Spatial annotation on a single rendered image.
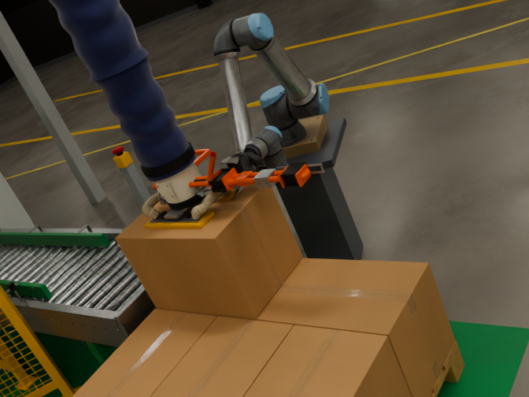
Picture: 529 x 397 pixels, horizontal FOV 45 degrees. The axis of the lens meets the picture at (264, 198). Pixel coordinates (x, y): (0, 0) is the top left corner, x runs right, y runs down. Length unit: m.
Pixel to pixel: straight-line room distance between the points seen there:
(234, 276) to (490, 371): 1.10
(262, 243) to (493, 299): 1.14
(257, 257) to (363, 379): 0.71
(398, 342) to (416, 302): 0.19
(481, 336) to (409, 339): 0.63
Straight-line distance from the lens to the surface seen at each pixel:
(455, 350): 2.77
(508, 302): 3.11
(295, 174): 2.21
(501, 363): 2.84
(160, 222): 2.70
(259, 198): 2.60
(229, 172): 2.46
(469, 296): 3.19
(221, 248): 2.43
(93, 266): 3.73
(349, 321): 2.38
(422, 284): 2.48
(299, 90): 3.05
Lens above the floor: 1.98
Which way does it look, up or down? 24 degrees down
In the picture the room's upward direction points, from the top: 24 degrees counter-clockwise
